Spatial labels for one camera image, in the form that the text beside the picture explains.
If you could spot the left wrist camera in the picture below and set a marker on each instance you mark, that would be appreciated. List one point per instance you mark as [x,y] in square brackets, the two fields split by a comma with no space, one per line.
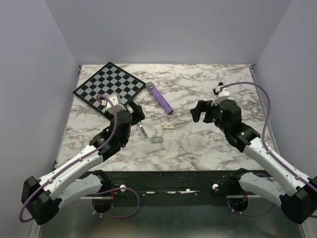
[113,104]

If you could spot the aluminium frame rail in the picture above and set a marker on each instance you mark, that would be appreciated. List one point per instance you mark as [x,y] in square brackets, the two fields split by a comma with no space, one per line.
[189,213]

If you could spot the purple glitter microphone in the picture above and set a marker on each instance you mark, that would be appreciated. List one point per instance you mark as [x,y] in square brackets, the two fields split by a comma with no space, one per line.
[159,97]

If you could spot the grey staple strips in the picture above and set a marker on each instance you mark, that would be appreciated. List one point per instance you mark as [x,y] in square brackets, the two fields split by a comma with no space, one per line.
[156,140]

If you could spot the small staple box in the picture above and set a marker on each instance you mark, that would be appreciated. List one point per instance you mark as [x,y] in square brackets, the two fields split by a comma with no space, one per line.
[168,126]

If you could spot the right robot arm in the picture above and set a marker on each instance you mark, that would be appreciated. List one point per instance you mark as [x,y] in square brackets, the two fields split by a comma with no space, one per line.
[293,191]

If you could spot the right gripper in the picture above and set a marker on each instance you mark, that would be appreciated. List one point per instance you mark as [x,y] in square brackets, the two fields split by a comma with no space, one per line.
[202,106]

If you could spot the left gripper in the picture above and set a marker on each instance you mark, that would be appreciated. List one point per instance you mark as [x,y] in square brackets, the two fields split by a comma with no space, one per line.
[137,114]

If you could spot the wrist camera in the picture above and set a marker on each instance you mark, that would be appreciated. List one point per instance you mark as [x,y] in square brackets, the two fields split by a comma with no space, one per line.
[220,94]
[113,104]

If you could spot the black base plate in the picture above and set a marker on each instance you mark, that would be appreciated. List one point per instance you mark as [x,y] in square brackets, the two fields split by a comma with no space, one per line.
[159,189]

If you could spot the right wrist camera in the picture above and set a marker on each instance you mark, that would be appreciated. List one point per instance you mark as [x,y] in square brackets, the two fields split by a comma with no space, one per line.
[220,94]

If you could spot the black grey chessboard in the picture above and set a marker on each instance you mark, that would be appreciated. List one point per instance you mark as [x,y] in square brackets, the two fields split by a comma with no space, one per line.
[106,81]

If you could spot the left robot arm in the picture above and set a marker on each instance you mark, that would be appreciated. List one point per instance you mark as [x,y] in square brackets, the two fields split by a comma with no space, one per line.
[43,197]

